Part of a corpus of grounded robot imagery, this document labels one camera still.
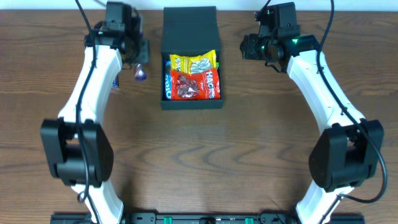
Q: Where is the dark blue chocolate bar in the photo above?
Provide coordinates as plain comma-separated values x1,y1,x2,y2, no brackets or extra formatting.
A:
134,63,147,81

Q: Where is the blue Eclipse mints tin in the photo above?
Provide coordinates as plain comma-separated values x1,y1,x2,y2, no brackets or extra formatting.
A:
111,75,119,90

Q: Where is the blue Oreo cookie pack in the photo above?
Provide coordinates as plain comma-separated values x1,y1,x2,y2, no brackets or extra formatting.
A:
165,60,172,100

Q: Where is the dark green box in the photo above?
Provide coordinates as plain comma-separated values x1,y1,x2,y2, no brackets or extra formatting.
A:
160,6,224,110

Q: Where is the yellow Hacks candy bag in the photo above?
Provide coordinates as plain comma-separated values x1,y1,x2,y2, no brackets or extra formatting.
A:
170,50,217,74

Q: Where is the red Hacks candy bag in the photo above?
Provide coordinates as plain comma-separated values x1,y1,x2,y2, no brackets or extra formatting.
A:
170,68,221,101

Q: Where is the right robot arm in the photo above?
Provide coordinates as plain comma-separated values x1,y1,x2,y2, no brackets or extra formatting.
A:
240,2,387,223

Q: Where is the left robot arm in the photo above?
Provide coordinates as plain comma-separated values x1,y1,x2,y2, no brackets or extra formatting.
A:
40,1,149,223

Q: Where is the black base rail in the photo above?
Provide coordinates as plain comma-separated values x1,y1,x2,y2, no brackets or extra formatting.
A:
50,213,366,224

